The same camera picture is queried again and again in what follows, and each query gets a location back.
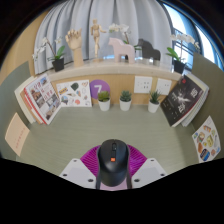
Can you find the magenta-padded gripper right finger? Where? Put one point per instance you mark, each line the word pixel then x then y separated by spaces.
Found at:
pixel 150 168

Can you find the black computer mouse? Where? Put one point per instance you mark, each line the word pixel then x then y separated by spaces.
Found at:
pixel 112 165

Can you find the white wall socket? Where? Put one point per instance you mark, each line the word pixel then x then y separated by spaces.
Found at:
pixel 143 84
pixel 163 86

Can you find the pink wooden horse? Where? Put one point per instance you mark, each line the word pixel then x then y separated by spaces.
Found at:
pixel 121 50

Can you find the red book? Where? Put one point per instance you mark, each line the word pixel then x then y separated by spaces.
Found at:
pixel 30 104

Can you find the wooden mannequin figure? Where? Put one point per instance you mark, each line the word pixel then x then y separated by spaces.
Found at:
pixel 96 35

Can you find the brown kraft book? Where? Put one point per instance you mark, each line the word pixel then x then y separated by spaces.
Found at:
pixel 25 106

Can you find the black wooden horse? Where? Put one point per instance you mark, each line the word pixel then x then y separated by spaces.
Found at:
pixel 148 50

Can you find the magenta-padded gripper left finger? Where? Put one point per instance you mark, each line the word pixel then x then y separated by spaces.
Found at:
pixel 76 170

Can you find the black cover book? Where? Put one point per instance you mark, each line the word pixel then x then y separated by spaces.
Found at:
pixel 181 100

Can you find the white book with photo cover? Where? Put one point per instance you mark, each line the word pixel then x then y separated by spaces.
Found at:
pixel 45 98

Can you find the grey white curtain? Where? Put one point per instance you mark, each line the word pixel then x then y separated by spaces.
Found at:
pixel 133 16

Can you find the food sticker sheet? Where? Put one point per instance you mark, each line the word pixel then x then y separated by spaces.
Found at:
pixel 206 141

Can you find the succulent in white pot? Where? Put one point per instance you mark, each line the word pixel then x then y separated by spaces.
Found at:
pixel 104 104
pixel 125 104
pixel 153 106

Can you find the white sticker sheet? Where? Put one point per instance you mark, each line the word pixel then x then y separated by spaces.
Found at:
pixel 74 94

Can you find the thick white book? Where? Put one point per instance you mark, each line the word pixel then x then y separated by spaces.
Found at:
pixel 19 100

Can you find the beige paperback book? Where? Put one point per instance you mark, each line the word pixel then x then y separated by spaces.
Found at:
pixel 16 135

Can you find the round purple number sticker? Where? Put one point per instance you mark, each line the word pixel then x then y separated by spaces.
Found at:
pixel 99 88

